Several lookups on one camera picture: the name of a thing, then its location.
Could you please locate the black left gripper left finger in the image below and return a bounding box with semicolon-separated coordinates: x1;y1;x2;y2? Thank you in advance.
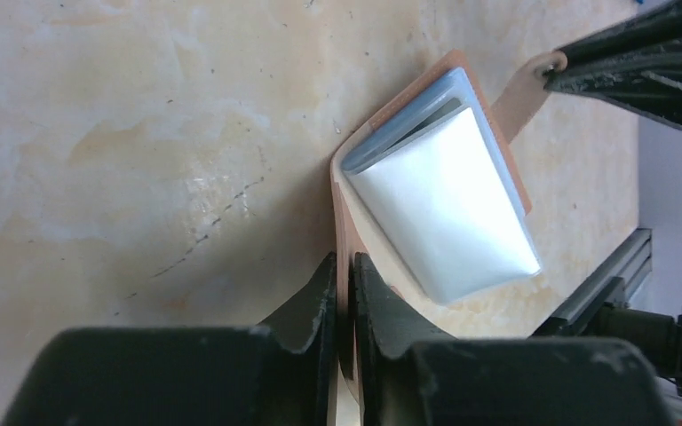
2;253;337;425

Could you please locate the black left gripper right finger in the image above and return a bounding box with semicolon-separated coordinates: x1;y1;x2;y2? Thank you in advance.
353;253;675;425

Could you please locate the tan leather card holder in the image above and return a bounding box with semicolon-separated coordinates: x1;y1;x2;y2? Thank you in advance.
329;50;567;425

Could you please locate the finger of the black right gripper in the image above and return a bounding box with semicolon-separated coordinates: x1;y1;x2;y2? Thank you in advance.
544;1;682;130

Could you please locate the aluminium frame rail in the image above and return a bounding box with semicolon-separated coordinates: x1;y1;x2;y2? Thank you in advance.
532;228;652;337

